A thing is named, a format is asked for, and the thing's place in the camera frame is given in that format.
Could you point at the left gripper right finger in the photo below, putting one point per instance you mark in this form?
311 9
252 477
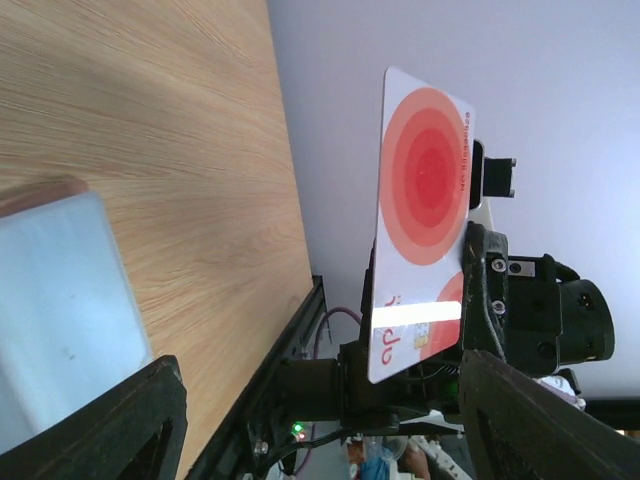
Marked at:
517 429

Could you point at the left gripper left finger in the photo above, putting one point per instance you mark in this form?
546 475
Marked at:
136 430

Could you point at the black aluminium frame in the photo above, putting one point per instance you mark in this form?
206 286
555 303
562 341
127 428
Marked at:
232 449

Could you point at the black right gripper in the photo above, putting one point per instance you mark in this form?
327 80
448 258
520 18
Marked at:
534 313

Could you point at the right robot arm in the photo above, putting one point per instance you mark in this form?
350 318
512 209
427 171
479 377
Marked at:
338 390

